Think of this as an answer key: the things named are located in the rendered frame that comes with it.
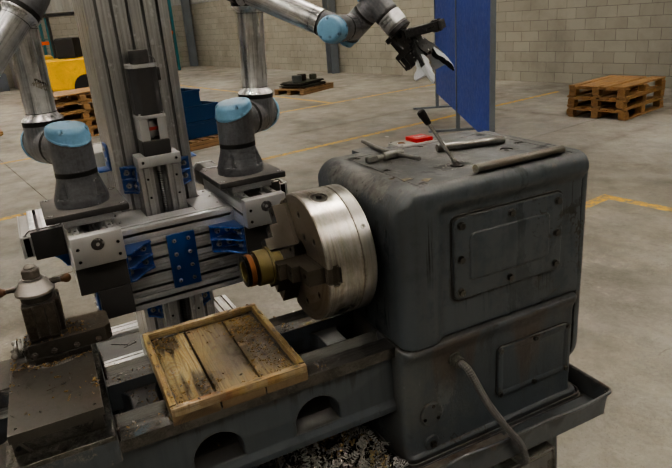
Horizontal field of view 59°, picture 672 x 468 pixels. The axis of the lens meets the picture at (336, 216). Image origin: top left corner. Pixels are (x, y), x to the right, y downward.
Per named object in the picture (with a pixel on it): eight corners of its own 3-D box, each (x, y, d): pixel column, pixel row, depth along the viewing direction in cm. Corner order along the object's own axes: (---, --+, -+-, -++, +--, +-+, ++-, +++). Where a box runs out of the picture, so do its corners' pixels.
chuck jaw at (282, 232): (305, 244, 148) (292, 199, 150) (311, 239, 143) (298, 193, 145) (263, 254, 143) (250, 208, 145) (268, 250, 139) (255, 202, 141)
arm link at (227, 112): (211, 145, 191) (205, 102, 187) (234, 136, 202) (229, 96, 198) (242, 145, 186) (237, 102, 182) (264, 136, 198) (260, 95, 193)
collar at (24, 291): (54, 280, 131) (51, 268, 130) (56, 293, 125) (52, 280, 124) (15, 289, 128) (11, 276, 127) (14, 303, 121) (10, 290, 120)
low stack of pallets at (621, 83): (607, 103, 922) (609, 74, 908) (665, 106, 859) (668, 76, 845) (564, 116, 848) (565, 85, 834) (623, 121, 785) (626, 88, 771)
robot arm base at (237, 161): (212, 170, 200) (207, 141, 197) (253, 162, 206) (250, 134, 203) (226, 179, 187) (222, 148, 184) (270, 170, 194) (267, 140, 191)
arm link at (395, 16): (402, 4, 174) (389, 9, 168) (412, 16, 174) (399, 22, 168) (386, 22, 179) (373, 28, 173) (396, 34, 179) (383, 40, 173)
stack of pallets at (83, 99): (102, 126, 1081) (94, 85, 1057) (127, 129, 1025) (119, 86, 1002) (33, 140, 994) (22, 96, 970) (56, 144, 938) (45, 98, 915)
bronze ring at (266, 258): (271, 238, 144) (235, 247, 141) (286, 250, 136) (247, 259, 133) (275, 273, 147) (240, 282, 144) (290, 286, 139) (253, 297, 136)
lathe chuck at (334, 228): (307, 265, 168) (308, 165, 151) (360, 336, 144) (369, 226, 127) (277, 273, 164) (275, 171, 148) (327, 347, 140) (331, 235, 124)
